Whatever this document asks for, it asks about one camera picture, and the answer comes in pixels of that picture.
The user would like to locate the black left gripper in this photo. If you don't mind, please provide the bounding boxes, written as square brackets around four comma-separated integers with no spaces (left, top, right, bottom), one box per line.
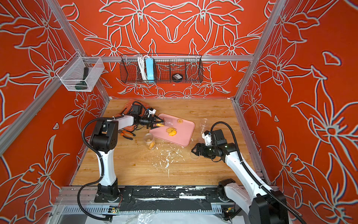
[137,115,163,130]

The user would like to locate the clear cookie jar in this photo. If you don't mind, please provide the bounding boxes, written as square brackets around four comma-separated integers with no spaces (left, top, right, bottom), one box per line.
[156,118,174,127]
[144,133,156,150]

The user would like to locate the clear jar with cookies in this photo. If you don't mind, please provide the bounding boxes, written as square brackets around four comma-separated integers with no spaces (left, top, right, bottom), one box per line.
[199,118,208,134]

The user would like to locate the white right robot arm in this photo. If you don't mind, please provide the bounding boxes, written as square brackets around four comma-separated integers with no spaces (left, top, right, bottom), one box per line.
[191,121,306,224]

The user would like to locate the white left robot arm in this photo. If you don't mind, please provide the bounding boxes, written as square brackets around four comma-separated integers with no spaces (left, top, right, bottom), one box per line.
[76,100,165,224]

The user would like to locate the orange cookies on tray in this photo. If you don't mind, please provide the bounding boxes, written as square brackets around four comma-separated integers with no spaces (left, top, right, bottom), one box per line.
[166,127,177,136]

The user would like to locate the pink plastic tray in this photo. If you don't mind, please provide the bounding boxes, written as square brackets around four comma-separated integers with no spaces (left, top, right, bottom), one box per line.
[149,113,195,147]

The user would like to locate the orange plastic tool case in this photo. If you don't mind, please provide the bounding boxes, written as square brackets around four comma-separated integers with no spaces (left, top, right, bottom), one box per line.
[117,99,137,132]

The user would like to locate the light blue box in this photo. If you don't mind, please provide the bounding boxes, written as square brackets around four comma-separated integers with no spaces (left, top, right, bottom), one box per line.
[145,58,154,82]

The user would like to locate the dark green flashlight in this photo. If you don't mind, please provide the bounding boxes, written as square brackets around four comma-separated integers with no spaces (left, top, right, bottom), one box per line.
[75,67,89,90]

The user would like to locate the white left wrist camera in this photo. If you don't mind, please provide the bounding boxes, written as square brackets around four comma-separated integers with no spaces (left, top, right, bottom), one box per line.
[147,108,156,116]

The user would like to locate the orange handled pliers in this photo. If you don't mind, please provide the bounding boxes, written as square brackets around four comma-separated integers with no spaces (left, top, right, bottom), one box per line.
[118,130,136,141]

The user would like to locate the white coiled cable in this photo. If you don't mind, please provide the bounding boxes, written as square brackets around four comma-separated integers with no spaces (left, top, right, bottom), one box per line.
[137,55,147,82]

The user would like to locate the black wire wall basket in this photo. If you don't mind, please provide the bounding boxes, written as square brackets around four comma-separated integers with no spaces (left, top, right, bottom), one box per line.
[119,54,204,85]

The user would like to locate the clear acrylic wall box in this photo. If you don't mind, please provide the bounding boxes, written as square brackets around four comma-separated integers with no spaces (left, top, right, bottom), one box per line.
[56,52,104,92]

